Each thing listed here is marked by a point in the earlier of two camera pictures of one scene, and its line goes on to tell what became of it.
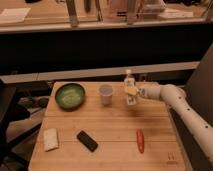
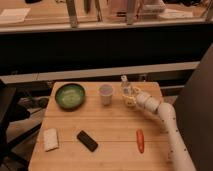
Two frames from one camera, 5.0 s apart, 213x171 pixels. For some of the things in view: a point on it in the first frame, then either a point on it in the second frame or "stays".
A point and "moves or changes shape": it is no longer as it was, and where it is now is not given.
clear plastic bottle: x=130 y=90 moves or changes shape
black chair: x=8 y=155 stays
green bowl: x=70 y=96 stays
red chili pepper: x=140 y=138 stays
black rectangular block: x=87 y=141 stays
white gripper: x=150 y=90 → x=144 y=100
